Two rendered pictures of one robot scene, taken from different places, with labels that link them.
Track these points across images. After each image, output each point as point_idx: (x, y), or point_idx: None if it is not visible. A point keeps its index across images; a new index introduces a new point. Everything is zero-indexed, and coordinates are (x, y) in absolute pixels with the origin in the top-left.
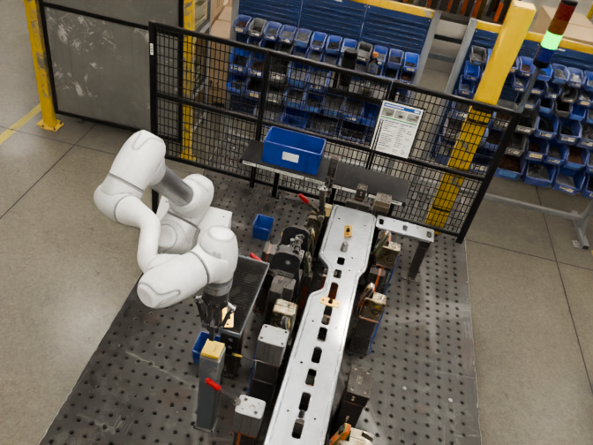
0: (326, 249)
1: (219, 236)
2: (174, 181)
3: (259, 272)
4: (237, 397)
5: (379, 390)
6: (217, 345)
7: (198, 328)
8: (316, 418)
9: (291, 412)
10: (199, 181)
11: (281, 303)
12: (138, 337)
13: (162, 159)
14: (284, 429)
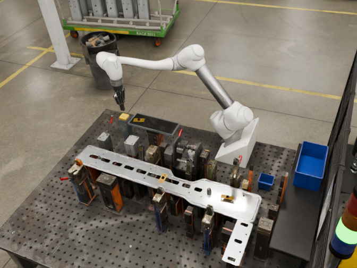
0: (209, 183)
1: (109, 57)
2: (207, 83)
3: (166, 131)
4: (107, 131)
5: (132, 231)
6: (124, 117)
7: (185, 155)
8: (96, 162)
9: (101, 155)
10: (239, 109)
11: (154, 147)
12: (181, 135)
13: (190, 59)
14: (95, 152)
